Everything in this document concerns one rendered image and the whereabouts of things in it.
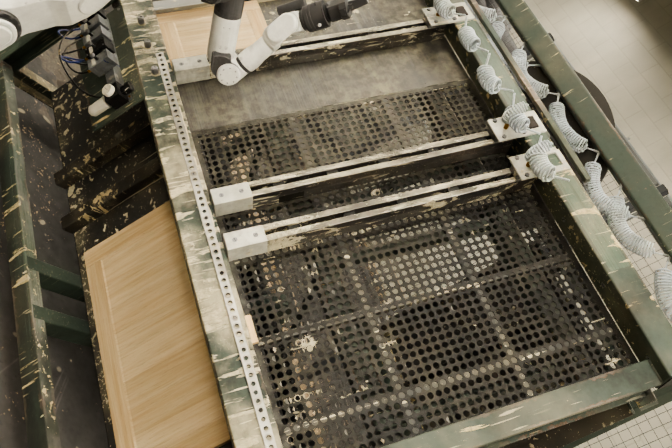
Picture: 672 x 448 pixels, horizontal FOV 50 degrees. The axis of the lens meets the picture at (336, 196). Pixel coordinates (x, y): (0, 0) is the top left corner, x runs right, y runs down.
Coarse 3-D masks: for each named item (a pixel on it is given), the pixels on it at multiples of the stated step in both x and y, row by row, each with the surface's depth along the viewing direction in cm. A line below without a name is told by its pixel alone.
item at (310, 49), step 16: (432, 16) 281; (464, 16) 283; (352, 32) 277; (368, 32) 278; (384, 32) 278; (400, 32) 279; (416, 32) 282; (432, 32) 285; (288, 48) 268; (304, 48) 269; (320, 48) 271; (336, 48) 274; (352, 48) 277; (368, 48) 280; (384, 48) 283; (176, 64) 258; (192, 64) 259; (208, 64) 259; (272, 64) 269; (288, 64) 272; (176, 80) 260; (192, 80) 262
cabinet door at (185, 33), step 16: (256, 0) 290; (160, 16) 279; (176, 16) 280; (192, 16) 281; (208, 16) 282; (256, 16) 284; (176, 32) 275; (192, 32) 276; (208, 32) 277; (240, 32) 279; (256, 32) 279; (176, 48) 270; (192, 48) 271; (240, 48) 273
